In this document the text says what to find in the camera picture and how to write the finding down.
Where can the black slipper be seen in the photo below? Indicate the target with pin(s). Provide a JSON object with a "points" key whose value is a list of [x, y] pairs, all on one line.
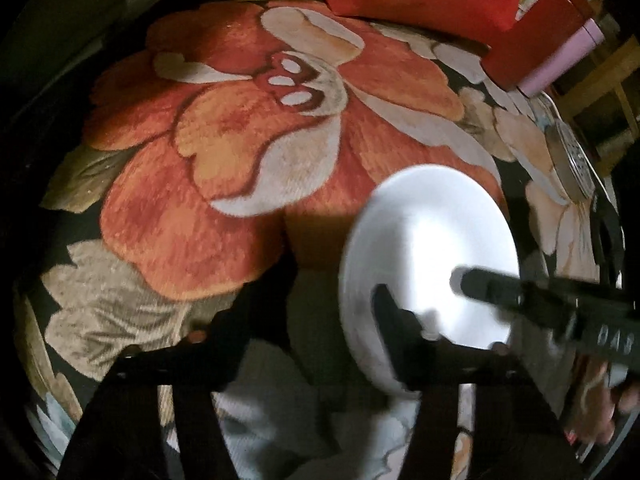
{"points": [[610, 230]]}

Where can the pink thermos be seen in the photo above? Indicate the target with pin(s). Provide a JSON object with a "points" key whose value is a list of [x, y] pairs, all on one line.
{"points": [[565, 60]]}

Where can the red thermos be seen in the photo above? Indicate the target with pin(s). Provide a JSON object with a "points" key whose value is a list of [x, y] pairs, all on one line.
{"points": [[535, 45]]}

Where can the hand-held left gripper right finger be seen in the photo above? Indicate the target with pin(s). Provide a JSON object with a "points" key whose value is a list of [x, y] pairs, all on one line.
{"points": [[395, 330]]}

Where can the white bowl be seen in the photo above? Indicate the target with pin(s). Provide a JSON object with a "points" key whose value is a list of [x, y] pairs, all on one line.
{"points": [[430, 240]]}

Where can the person's right hand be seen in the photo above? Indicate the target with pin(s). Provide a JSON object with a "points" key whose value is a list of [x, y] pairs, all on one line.
{"points": [[600, 400]]}

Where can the perforated metal lid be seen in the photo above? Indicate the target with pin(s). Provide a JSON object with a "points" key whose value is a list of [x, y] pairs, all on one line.
{"points": [[572, 165]]}

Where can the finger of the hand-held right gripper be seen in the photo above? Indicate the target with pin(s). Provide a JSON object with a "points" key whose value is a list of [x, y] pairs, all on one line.
{"points": [[490, 287]]}

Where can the wooden stool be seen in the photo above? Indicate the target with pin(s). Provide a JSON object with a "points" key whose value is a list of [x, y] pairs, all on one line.
{"points": [[612, 75]]}

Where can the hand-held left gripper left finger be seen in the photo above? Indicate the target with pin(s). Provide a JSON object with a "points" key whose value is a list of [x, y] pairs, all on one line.
{"points": [[250, 320]]}

